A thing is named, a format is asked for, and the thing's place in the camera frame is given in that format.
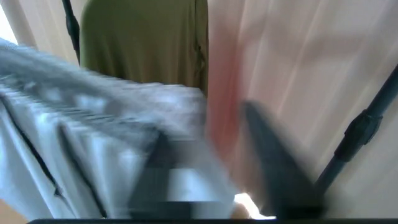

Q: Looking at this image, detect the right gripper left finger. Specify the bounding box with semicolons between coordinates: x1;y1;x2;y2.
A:
128;133;231;219

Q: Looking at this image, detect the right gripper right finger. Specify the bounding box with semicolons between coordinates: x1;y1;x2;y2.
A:
242;100;325;219

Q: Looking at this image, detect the pale grey garment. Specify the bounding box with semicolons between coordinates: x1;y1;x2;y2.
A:
0;39;241;220

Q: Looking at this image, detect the green printed t-shirt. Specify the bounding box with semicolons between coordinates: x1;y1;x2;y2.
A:
79;0;210;97

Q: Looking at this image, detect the black clothes rack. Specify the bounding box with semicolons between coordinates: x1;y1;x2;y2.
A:
61;0;398;197

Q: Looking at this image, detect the beige curtain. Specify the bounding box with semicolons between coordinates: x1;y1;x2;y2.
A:
0;0;398;219

